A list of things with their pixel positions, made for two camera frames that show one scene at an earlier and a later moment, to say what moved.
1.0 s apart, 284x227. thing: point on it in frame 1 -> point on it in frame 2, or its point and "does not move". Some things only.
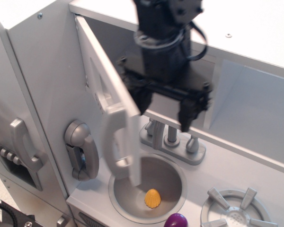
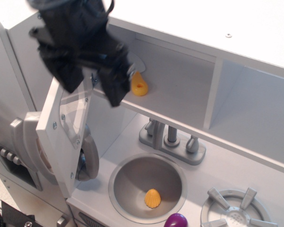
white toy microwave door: [113, 93] -> [59, 127]
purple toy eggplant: [176, 220] does not move
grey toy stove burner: [235, 208] does not move
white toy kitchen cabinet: [53, 156] does not move
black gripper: [166, 68] -> [85, 30]
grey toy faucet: [191, 151] does not move
